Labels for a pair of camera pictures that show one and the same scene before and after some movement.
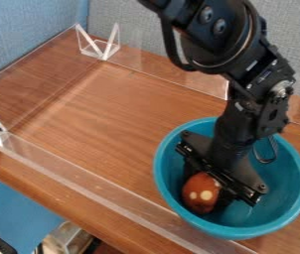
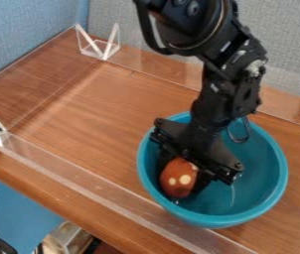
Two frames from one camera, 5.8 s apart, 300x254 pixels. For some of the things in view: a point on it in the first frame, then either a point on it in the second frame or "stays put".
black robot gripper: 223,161 -> 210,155
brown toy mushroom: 200,192 -> 178,178
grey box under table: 67,240 stays put
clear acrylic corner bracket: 99,49 stays put
